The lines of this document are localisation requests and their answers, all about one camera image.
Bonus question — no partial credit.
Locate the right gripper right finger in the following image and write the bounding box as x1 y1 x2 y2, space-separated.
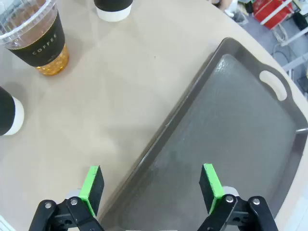
197 163 279 231

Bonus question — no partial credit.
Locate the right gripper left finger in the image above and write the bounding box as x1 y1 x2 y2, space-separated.
28 165 105 231

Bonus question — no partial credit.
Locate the white paper cup black sleeve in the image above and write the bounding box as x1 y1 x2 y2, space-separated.
0 86 25 137
93 0 134 23

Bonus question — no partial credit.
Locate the iced coffee cup black sleeve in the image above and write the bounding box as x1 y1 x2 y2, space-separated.
0 0 70 77

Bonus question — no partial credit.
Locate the dark tray beside right arm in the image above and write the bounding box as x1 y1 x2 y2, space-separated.
100 37 308 231

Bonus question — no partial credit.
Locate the red shopping bag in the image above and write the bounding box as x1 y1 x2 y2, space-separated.
254 0 294 31

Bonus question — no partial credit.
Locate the black floor cable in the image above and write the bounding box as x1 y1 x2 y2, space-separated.
272 44 294 66

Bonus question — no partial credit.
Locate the white coiled cable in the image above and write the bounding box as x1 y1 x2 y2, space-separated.
274 23 287 43

